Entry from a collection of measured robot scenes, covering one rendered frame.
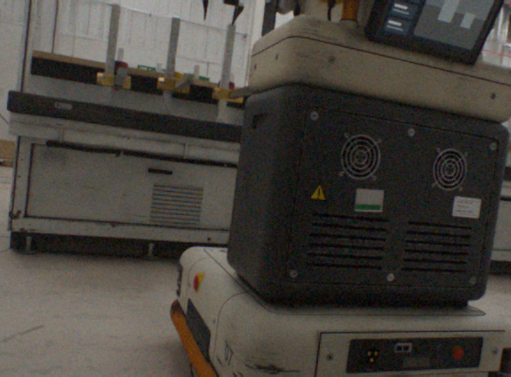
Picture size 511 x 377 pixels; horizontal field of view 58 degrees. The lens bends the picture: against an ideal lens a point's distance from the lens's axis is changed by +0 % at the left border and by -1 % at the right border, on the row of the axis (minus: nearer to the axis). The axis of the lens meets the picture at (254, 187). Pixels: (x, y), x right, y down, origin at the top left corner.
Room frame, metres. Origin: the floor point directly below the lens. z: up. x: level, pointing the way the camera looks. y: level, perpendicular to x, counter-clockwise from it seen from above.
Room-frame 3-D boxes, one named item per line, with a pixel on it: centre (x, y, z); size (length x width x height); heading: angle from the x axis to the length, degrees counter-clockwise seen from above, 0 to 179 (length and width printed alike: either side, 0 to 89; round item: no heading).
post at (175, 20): (2.06, 0.43, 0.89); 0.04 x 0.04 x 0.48; 20
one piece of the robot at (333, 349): (0.84, -0.33, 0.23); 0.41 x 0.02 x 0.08; 110
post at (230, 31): (2.14, 0.20, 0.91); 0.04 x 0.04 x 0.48; 20
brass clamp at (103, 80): (1.98, 0.64, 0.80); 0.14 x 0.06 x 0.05; 110
